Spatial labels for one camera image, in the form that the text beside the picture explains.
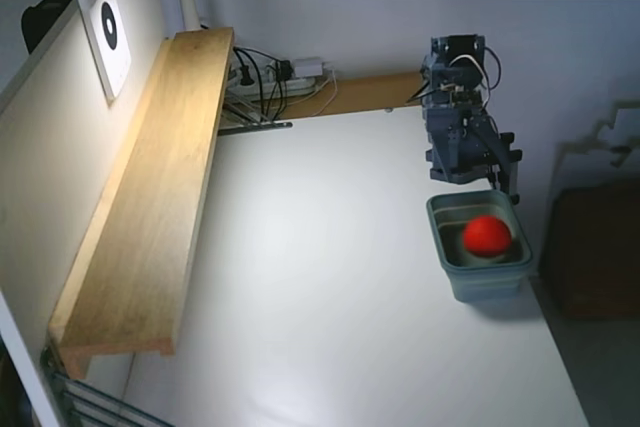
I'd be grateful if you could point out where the small gripper camera module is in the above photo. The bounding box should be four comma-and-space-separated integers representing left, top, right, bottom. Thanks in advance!
442, 84, 482, 109

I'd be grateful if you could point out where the brown wooden back board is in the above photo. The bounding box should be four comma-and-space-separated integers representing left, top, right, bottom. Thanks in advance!
282, 71, 426, 121

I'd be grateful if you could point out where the long wooden shelf plank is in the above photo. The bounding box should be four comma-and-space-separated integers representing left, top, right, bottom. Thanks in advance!
48, 26, 236, 381

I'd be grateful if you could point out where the grey plastic container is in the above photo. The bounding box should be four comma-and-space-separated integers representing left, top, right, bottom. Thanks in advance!
425, 190, 534, 304

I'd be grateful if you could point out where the thin white cable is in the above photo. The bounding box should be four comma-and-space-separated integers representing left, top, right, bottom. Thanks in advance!
312, 71, 342, 116

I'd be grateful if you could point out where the dark brown wooden furniture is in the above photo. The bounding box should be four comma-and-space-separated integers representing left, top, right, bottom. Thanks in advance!
542, 186, 640, 321

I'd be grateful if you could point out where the black metal rail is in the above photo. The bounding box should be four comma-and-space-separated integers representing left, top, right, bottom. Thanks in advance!
217, 120, 294, 137

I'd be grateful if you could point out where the grey-blue gripper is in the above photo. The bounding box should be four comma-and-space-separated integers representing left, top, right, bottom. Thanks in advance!
424, 106, 508, 172

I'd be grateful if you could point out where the red ball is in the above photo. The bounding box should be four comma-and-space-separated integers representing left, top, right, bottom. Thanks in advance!
462, 215, 513, 257

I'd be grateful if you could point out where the white power adapter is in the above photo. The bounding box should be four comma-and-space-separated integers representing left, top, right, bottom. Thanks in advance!
292, 57, 324, 76

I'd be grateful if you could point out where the cream partition board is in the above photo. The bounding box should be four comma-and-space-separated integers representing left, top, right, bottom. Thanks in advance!
0, 0, 176, 427

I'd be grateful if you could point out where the white power strip with cables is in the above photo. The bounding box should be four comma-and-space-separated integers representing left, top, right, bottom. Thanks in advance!
233, 46, 289, 121

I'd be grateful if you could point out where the black table clamp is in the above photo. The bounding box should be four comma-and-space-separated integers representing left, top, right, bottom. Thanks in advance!
492, 131, 524, 206

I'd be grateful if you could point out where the aluminium frame profile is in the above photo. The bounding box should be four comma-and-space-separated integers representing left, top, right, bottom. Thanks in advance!
39, 341, 176, 427

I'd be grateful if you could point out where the white device with black ring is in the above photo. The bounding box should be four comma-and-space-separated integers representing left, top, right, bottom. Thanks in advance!
77, 0, 134, 101

